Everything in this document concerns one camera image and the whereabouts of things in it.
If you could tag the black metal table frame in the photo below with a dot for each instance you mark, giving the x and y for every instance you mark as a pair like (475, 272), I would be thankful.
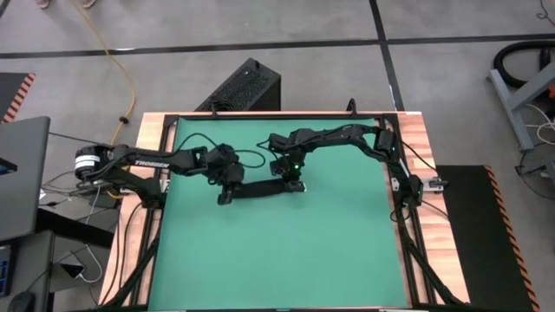
(412, 260)

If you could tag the grey metal stand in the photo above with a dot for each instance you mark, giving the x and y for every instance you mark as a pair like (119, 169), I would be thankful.
(511, 108)

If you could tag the black cloth napkin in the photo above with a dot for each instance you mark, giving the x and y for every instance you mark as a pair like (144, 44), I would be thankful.
(260, 190)

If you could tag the smartphone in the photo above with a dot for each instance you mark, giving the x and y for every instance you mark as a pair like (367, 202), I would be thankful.
(73, 270)

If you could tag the person's foot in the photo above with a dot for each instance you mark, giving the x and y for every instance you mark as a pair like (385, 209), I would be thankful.
(42, 3)
(88, 3)

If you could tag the large hazard-striped floor mat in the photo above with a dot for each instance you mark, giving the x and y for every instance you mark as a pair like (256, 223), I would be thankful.
(481, 238)

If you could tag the black table clamp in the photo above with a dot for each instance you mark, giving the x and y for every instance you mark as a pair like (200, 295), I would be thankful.
(352, 108)

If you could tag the black computer mouse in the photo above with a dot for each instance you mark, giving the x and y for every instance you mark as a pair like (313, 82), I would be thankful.
(21, 302)

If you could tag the small hazard-striped floor mat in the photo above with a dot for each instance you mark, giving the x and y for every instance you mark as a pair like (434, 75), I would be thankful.
(11, 95)

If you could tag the wooden table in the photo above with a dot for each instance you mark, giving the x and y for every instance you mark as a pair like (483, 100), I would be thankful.
(438, 242)

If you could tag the grey desk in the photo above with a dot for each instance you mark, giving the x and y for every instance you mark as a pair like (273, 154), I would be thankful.
(30, 268)

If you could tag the grey laptop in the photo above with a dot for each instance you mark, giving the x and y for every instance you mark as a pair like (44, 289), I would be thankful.
(24, 182)

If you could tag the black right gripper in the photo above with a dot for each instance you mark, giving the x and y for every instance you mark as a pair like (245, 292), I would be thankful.
(292, 147)

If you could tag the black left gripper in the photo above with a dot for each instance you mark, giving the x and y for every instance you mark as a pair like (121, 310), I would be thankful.
(227, 173)

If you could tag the green table mat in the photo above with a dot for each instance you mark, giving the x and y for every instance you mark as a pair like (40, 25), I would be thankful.
(282, 260)

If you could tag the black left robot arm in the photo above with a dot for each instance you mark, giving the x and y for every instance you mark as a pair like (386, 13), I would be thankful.
(143, 167)

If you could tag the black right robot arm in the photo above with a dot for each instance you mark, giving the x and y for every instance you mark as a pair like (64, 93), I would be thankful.
(347, 132)

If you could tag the black computer tower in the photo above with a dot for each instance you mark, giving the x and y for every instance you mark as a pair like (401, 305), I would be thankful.
(243, 86)

